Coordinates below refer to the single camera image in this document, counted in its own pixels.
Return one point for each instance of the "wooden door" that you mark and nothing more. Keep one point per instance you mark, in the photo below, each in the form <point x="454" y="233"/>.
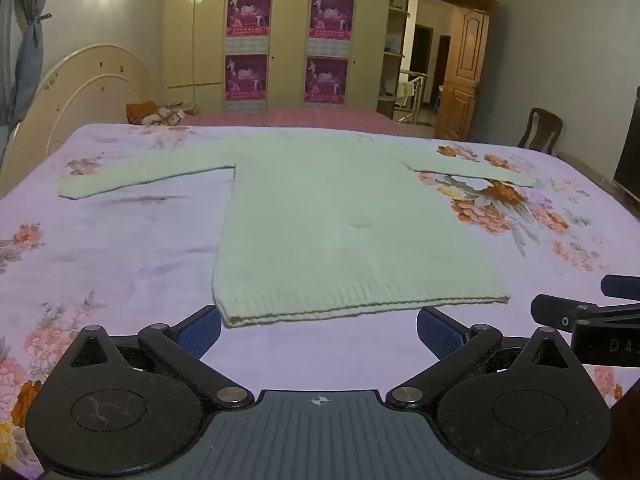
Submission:
<point x="462" y="75"/>

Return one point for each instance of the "cream arched headboard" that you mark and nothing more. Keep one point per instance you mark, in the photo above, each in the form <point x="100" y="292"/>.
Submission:
<point x="100" y="90"/>

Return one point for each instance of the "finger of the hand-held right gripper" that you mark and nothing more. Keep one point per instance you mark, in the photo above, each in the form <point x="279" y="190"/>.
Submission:
<point x="622" y="287"/>
<point x="550" y="310"/>

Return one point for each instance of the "black television screen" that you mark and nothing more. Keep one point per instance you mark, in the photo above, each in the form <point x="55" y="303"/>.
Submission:
<point x="629" y="145"/>

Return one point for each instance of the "pink checked bedsheet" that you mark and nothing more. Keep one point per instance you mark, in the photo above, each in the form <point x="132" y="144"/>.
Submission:
<point x="310" y="117"/>

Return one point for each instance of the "grey tied curtain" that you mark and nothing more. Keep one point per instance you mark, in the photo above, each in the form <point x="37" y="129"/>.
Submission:
<point x="27" y="55"/>

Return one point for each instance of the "orange pillow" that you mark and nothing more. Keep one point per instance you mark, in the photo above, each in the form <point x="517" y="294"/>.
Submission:
<point x="140" y="111"/>

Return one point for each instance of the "pale green knitted sweater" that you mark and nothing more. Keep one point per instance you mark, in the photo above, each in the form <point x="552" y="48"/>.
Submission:
<point x="340" y="220"/>

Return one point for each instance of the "cream wardrobe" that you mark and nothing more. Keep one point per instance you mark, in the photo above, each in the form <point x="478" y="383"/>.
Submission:
<point x="290" y="50"/>

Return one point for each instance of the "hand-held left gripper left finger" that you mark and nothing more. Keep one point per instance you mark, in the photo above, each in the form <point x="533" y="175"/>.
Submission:
<point x="200" y="332"/>

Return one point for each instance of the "magenta wall poster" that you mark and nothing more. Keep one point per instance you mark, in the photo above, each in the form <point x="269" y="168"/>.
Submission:
<point x="331" y="19"/>
<point x="249" y="17"/>
<point x="326" y="80"/>
<point x="246" y="82"/>

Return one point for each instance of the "open shelf unit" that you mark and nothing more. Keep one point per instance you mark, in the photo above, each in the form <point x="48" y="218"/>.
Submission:
<point x="394" y="50"/>

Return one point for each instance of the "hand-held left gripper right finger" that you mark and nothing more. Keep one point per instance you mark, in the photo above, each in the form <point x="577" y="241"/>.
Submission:
<point x="440" y="332"/>

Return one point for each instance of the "purple floral bedsheet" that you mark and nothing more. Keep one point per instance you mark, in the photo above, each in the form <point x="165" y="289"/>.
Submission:
<point x="125" y="255"/>

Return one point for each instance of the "metal stair railing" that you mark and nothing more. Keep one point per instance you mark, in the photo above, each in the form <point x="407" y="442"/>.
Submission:
<point x="412" y="100"/>

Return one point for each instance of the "dark wooden chair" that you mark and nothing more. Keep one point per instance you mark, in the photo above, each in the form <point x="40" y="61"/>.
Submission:
<point x="540" y="130"/>

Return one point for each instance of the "white patterned cloth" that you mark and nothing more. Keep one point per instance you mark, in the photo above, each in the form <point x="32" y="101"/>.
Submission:
<point x="162" y="116"/>

